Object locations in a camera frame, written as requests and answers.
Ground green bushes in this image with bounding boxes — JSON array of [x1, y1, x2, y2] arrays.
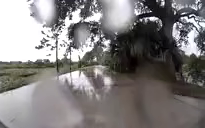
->
[[182, 53, 205, 90]]

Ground large spreading tree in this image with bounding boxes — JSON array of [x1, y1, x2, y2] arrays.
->
[[66, 0, 205, 84]]

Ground green field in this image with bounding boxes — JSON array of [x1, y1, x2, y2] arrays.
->
[[0, 62, 78, 97]]

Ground thin young tree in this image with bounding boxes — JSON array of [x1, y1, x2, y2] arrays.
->
[[34, 25, 70, 75]]

